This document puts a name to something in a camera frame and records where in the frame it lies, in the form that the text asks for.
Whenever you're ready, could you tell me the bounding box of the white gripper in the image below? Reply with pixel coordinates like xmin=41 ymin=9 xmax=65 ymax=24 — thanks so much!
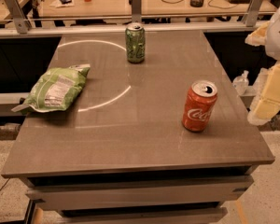
xmin=245 ymin=8 xmax=280 ymax=126

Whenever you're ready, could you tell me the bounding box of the red coke can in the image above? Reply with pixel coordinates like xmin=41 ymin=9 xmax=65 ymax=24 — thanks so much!
xmin=182 ymin=80 xmax=217 ymax=133

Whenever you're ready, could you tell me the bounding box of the green soda can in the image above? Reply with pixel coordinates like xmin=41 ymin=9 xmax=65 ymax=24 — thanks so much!
xmin=125 ymin=22 xmax=146 ymax=63

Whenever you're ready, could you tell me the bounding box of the green jalapeno chip bag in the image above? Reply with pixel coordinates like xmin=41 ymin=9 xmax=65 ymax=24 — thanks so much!
xmin=12 ymin=64 xmax=91 ymax=113

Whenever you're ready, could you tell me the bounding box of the upper cabinet drawer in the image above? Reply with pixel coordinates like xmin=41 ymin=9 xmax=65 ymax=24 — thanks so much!
xmin=27 ymin=175 xmax=253 ymax=211

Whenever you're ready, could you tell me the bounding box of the wooden background desk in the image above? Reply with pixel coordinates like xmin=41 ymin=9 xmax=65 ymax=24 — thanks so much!
xmin=38 ymin=0 xmax=248 ymax=20

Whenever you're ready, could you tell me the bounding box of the right grey metal bracket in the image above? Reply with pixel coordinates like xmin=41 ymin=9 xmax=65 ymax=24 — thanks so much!
xmin=243 ymin=0 xmax=263 ymax=27

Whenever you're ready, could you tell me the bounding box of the grey metal bracket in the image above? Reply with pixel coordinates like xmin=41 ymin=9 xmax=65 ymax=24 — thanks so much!
xmin=243 ymin=0 xmax=263 ymax=27
xmin=130 ymin=0 xmax=142 ymax=22
xmin=4 ymin=0 xmax=31 ymax=34

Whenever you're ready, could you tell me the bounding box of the middle grey metal bracket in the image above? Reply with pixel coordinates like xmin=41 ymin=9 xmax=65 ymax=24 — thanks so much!
xmin=130 ymin=0 xmax=142 ymax=22

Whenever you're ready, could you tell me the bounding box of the grey metal rail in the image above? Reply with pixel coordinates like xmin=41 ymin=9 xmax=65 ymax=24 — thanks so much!
xmin=0 ymin=21 xmax=266 ymax=38

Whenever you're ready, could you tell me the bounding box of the left grey metal bracket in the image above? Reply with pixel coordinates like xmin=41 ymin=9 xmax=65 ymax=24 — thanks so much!
xmin=4 ymin=0 xmax=31 ymax=34

